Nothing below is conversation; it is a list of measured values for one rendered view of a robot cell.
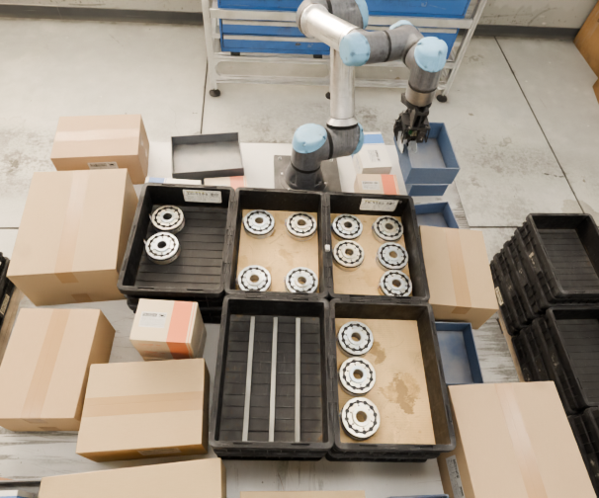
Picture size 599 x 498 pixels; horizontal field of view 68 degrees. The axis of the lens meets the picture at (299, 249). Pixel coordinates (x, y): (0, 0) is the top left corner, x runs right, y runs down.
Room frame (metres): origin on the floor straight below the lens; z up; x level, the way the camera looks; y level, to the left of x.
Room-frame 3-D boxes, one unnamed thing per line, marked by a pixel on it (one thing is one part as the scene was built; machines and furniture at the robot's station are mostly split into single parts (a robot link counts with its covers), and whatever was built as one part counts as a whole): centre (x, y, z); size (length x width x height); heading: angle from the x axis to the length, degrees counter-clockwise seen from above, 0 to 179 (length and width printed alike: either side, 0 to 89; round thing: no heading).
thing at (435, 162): (1.05, -0.35, 1.10); 0.20 x 0.15 x 0.07; 10
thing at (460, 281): (0.81, -0.52, 0.78); 0.30 x 0.22 x 0.16; 3
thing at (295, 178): (1.19, 0.02, 0.80); 0.15 x 0.15 x 0.10
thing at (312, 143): (1.20, 0.01, 0.91); 0.13 x 0.12 x 0.14; 117
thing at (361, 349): (0.51, -0.20, 0.86); 0.10 x 0.10 x 0.01
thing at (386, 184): (1.18, -0.27, 0.74); 0.16 x 0.12 x 0.07; 99
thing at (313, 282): (0.67, -0.02, 0.86); 0.10 x 0.10 x 0.01
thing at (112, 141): (1.17, 0.80, 0.78); 0.30 x 0.22 x 0.16; 104
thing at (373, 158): (1.36, -0.24, 0.74); 0.20 x 0.12 x 0.09; 14
